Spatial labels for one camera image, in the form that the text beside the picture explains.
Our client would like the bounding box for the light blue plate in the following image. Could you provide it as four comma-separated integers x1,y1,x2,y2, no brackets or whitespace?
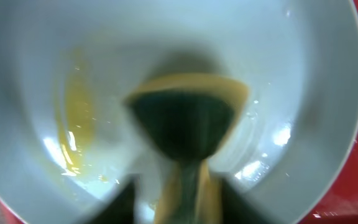
0,0,358,223

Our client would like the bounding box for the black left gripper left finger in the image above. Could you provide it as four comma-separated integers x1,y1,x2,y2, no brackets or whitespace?
86,177,136,224

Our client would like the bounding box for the yellow green sponge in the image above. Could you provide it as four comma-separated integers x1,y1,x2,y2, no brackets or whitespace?
126,73,249,223

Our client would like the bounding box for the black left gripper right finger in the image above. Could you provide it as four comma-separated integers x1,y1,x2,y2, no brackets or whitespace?
221,179,269,224

